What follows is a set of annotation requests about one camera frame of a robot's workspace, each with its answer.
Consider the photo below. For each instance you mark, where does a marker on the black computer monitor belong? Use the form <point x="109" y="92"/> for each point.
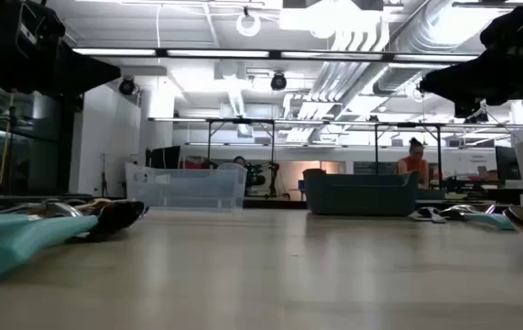
<point x="507" y="162"/>
<point x="167" y="158"/>

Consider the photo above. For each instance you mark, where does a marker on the person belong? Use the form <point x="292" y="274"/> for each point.
<point x="414" y="165"/>
<point x="239" y="161"/>

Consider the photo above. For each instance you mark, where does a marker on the black ceiling spotlight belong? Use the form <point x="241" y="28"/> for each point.
<point x="476" y="118"/>
<point x="278" y="82"/>
<point x="127" y="86"/>

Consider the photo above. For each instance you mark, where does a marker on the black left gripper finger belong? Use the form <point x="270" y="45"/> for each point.
<point x="96" y="73"/>

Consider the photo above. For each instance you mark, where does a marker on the clear plastic bin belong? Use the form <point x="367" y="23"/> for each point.
<point x="188" y="192"/>

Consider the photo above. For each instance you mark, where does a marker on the thin light stand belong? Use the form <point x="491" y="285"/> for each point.
<point x="103" y="183"/>

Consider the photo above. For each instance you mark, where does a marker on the black aluminium table frame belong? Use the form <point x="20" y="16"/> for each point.
<point x="275" y="203"/>

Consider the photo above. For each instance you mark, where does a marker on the overhead beam with light strips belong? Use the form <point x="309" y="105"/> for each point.
<point x="275" y="54"/>

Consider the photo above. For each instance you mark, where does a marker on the gold spoon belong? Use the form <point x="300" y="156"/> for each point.
<point x="91" y="205"/>

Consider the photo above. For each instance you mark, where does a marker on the black frame table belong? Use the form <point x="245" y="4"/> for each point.
<point x="407" y="124"/>
<point x="242" y="120"/>

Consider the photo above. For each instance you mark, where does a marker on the teal plastic bin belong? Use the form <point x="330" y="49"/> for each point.
<point x="362" y="199"/>

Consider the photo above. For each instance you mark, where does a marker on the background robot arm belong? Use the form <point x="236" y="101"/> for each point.
<point x="255" y="176"/>

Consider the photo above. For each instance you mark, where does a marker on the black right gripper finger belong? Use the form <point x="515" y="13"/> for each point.
<point x="453" y="80"/>

